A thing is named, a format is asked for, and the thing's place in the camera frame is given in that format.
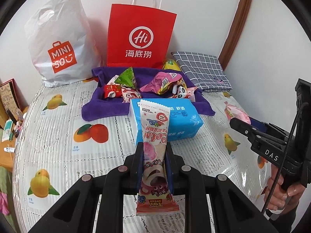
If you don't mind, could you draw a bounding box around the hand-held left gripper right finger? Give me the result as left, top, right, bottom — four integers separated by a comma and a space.
165, 143, 279, 233

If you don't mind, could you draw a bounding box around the teal tube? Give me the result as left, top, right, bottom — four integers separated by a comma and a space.
2, 120, 12, 141

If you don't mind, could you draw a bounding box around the pink cartoon snack packet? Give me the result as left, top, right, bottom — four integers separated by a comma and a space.
141, 71, 181, 95

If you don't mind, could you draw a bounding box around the person's right hand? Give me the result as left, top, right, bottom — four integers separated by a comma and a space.
264, 166, 308, 215

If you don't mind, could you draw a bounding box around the red paper shopping bag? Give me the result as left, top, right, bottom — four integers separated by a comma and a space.
106, 0, 177, 69

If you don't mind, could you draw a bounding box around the yellow green snack packet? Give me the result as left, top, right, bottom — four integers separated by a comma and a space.
162, 59, 182, 71

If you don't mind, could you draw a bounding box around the pale pink snack packet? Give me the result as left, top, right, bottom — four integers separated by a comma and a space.
224, 101, 251, 125

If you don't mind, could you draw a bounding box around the pink white snack packet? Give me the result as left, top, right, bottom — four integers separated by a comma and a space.
121, 87, 141, 102

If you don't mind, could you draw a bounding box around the white plastic shopping bag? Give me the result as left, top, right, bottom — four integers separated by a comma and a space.
25, 0, 102, 88

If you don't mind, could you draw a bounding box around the red snack packet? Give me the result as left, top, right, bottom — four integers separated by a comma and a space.
104, 84, 123, 98

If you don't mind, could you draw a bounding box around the long pink bear snack packet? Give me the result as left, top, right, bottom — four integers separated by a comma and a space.
135, 98, 180, 217

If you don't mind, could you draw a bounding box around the fruit print table cover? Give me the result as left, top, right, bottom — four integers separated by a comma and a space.
12, 78, 292, 233

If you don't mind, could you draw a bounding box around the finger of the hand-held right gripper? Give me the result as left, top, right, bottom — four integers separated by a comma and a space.
230, 118, 259, 148
250, 117, 289, 141

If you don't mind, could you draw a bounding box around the grey checked folded cloth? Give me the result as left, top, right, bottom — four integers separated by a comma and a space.
171, 51, 231, 93

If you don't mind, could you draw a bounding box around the purple towel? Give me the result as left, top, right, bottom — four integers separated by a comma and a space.
81, 66, 216, 122

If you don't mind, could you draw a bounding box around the brown wooden door frame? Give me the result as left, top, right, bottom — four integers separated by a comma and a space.
219, 0, 257, 71

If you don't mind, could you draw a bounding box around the black cable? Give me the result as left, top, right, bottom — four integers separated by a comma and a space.
262, 103, 308, 215

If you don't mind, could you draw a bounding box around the blue tissue pack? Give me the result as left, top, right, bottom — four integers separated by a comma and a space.
129, 99, 203, 142

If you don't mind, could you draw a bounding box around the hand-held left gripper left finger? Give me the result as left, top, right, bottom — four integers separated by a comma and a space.
28, 142, 144, 233

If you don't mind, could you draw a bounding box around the pink panda snack packet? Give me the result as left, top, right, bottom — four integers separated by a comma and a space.
174, 85, 197, 100

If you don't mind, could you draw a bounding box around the patterned gift box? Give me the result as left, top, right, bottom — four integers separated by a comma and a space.
0, 79, 22, 124

